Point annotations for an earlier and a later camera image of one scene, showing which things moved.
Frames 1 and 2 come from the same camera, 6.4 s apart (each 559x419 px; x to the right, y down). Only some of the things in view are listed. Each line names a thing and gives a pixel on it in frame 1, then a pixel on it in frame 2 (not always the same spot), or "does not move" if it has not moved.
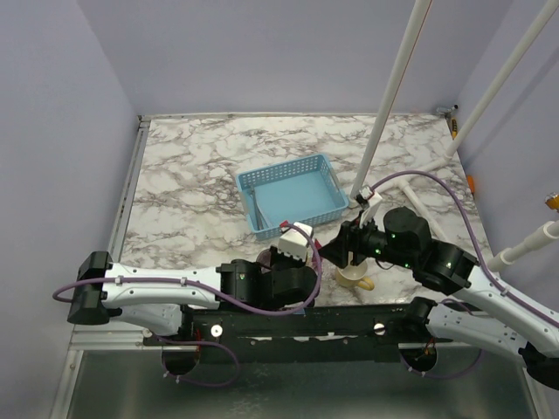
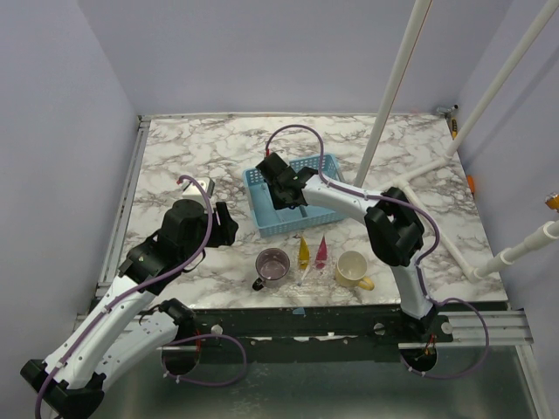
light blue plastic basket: (306, 191) does not move
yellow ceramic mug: (352, 276) does not move
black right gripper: (349, 241) → (279, 195)
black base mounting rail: (305, 333) does not move
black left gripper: (276, 260) → (223, 223)
